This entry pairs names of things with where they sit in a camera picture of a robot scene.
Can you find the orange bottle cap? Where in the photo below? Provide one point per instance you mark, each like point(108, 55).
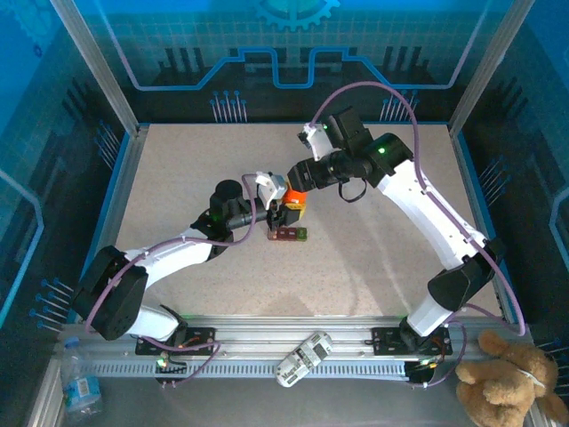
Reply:
point(295, 194)

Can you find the red and green pill organizer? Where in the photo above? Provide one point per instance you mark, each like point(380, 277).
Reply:
point(289, 234)

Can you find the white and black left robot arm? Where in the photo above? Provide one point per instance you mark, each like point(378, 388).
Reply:
point(178, 255)

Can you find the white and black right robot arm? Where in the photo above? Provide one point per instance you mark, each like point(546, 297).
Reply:
point(427, 213)

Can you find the white printed crumpled packet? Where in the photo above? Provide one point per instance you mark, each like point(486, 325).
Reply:
point(304, 360)

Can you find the black base electronics module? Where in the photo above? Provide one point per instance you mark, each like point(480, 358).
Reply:
point(171, 379)
point(420, 378)

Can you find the clear plastic water bottle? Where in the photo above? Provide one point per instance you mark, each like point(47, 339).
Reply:
point(82, 391)

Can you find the brown teddy bear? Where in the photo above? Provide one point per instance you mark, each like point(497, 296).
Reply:
point(502, 382)

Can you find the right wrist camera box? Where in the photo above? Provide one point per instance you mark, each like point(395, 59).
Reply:
point(318, 142)

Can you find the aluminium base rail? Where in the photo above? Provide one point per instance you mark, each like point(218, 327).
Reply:
point(266, 328)

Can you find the aluminium frame post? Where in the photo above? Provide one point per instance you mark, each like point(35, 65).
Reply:
point(488, 66)
point(106, 75)

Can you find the aluminium frame beam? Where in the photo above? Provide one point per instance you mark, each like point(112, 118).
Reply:
point(44, 400)

